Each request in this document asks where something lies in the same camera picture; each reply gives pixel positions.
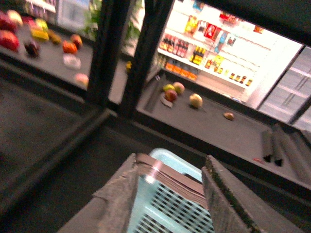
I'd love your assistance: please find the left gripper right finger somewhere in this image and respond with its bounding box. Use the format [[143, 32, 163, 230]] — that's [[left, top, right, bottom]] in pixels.
[[202, 155, 302, 233]]

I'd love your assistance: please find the brown basket handle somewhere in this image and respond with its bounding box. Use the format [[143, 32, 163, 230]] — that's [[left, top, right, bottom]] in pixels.
[[136, 153, 208, 210]]

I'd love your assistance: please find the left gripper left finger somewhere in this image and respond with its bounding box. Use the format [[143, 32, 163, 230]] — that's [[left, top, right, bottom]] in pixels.
[[58, 153, 138, 233]]

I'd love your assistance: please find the light blue plastic basket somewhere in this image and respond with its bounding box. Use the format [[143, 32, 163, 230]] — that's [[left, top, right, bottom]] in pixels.
[[127, 148, 214, 233]]

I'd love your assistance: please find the green potted plant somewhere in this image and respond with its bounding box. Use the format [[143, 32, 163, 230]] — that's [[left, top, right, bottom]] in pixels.
[[83, 0, 145, 50]]

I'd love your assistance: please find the white product shelf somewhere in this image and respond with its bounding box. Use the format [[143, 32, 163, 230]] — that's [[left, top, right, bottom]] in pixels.
[[156, 0, 302, 109]]

